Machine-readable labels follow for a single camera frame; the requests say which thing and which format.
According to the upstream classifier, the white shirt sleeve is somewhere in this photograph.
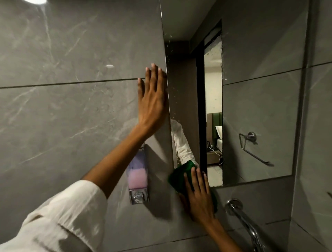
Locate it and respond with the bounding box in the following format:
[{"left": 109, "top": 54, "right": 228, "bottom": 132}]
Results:
[{"left": 0, "top": 180, "right": 108, "bottom": 252}]

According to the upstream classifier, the frameless wall mirror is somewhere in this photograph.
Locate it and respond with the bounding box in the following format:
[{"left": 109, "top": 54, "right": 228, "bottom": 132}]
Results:
[{"left": 159, "top": 0, "right": 310, "bottom": 188}]

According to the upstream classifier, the green cleaning cloth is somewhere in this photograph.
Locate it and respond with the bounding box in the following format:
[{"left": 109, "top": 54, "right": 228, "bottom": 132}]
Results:
[{"left": 168, "top": 160, "right": 218, "bottom": 214}]

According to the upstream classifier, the person's right hand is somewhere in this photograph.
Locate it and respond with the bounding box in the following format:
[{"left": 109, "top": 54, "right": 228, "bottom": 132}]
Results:
[{"left": 179, "top": 167, "right": 216, "bottom": 227}]

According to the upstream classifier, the person's right forearm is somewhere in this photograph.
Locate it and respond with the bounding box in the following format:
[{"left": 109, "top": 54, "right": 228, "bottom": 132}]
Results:
[{"left": 203, "top": 218, "right": 244, "bottom": 252}]

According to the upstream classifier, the person's left forearm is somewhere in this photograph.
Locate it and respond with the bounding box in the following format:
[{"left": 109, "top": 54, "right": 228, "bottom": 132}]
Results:
[{"left": 82, "top": 125, "right": 155, "bottom": 199}]

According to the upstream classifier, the wall-mounted soap dispenser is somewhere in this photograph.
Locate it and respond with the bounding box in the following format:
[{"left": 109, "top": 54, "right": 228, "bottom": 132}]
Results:
[{"left": 126, "top": 144, "right": 150, "bottom": 205}]

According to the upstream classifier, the person's left hand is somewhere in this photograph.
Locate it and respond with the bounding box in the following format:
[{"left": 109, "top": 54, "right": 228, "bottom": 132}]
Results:
[{"left": 137, "top": 63, "right": 169, "bottom": 137}]

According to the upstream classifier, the chrome grab bar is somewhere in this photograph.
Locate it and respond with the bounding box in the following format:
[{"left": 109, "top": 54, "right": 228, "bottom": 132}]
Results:
[{"left": 224, "top": 199, "right": 265, "bottom": 252}]

